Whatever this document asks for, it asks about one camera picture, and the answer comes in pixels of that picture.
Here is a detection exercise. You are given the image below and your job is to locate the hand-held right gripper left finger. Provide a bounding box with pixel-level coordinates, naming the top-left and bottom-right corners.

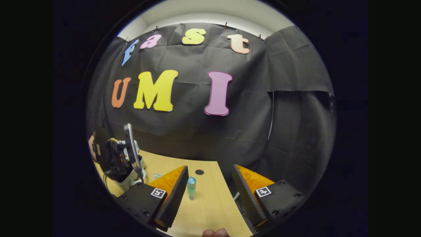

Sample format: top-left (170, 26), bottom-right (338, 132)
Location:
top-left (116, 165), bottom-right (189, 232)

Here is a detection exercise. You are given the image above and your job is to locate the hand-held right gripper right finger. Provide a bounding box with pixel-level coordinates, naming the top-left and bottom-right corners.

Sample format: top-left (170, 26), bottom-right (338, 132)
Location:
top-left (232, 164), bottom-right (307, 231)

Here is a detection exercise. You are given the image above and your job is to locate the green blue skin care bottle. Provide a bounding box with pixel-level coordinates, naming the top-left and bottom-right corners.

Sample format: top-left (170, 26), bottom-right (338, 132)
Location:
top-left (187, 177), bottom-right (197, 200)

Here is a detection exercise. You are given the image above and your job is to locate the light blue small suitcase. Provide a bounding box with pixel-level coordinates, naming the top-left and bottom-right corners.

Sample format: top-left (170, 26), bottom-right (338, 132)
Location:
top-left (112, 123), bottom-right (147, 192)

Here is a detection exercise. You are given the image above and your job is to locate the black backdrop cloth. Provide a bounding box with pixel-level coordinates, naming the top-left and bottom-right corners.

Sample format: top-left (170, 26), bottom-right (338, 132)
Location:
top-left (86, 22), bottom-right (336, 198)

